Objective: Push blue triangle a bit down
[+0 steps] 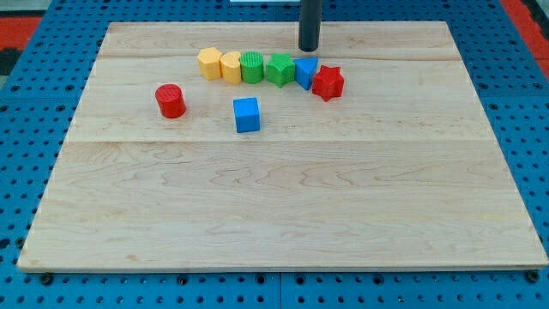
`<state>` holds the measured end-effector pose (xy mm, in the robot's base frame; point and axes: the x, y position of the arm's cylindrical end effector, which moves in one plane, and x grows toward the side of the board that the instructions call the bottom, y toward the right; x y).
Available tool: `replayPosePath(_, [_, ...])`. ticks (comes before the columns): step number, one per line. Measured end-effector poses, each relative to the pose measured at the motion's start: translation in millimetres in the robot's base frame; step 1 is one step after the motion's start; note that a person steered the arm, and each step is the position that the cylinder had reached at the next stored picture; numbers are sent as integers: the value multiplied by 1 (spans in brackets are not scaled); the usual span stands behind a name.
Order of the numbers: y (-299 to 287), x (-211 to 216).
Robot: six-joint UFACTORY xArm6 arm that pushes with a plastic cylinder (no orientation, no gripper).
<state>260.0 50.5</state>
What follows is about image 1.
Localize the green star block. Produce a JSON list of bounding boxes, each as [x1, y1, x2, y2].
[[266, 52, 296, 88]]

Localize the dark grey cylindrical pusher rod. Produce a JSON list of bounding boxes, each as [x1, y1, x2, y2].
[[298, 0, 322, 52]]

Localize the blue cube block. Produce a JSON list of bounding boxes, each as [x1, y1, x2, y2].
[[233, 97, 261, 133]]

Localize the yellow hexagon block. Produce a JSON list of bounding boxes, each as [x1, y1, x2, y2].
[[197, 47, 222, 81]]

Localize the green cylinder block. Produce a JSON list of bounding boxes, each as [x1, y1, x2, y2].
[[240, 51, 264, 84]]

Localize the blue triangle block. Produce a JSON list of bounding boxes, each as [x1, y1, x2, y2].
[[293, 58, 318, 90]]

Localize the yellow half-round block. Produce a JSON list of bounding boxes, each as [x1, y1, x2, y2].
[[220, 51, 242, 84]]

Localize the light wooden board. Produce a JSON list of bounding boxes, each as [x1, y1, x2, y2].
[[18, 21, 548, 273]]

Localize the red cylinder block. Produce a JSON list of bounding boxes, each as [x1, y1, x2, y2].
[[154, 83, 186, 118]]

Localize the red star block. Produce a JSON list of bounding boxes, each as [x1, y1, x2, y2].
[[312, 65, 345, 101]]

